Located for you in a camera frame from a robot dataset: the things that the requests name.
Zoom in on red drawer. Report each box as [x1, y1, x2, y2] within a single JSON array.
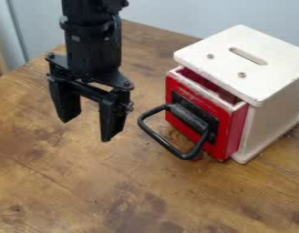
[[165, 66, 249, 161]]

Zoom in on black metal drawer handle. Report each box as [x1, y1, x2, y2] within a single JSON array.
[[136, 103, 211, 161]]

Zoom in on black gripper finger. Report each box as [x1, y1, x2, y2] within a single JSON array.
[[47, 78, 81, 123], [100, 91, 130, 142]]

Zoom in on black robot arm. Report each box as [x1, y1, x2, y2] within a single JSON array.
[[46, 0, 133, 142]]

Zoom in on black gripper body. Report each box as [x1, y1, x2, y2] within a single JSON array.
[[46, 20, 133, 101]]

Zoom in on white wooden drawer cabinet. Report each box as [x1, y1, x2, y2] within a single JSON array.
[[173, 25, 299, 164]]

